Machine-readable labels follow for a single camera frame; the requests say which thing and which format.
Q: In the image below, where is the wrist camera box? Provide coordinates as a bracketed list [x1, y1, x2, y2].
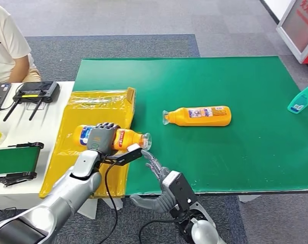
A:
[107, 143, 143, 166]
[162, 170, 198, 219]

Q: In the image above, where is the black floor cable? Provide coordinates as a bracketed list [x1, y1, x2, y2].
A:
[0, 200, 16, 220]

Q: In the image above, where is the small green belt conveyor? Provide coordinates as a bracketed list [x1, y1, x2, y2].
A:
[0, 142, 44, 188]

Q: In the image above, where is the green table mat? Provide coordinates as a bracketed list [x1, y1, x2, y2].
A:
[73, 56, 308, 197]

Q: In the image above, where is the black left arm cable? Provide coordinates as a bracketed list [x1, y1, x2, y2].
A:
[98, 161, 119, 244]

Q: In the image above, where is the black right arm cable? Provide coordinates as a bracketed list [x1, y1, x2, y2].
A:
[139, 219, 179, 244]

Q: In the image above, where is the teal plastic bottle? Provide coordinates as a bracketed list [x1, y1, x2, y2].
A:
[287, 82, 308, 115]

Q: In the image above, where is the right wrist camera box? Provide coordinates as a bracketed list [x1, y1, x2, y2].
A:
[162, 170, 198, 219]

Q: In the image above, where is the white table foot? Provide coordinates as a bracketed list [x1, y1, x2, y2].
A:
[102, 198, 123, 211]
[77, 198, 99, 220]

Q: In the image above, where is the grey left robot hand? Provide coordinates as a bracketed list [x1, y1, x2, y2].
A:
[86, 121, 119, 156]

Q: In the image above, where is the yellow plastic wrapped box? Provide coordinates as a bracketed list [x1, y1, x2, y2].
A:
[38, 87, 142, 200]

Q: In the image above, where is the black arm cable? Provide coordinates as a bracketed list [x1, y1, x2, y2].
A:
[98, 161, 119, 244]
[139, 219, 179, 244]

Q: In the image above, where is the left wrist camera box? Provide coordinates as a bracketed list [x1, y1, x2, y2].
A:
[107, 143, 143, 166]

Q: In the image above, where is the red and white sign stand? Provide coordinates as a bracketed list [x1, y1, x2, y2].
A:
[277, 0, 308, 65]

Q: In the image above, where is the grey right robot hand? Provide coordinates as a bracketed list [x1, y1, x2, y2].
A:
[129, 149, 178, 214]

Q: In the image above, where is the orange bottle with clear cap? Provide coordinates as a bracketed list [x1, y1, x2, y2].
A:
[72, 125, 152, 151]
[162, 106, 232, 128]

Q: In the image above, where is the black remote controller with antennas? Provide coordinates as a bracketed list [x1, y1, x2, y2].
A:
[3, 81, 60, 123]

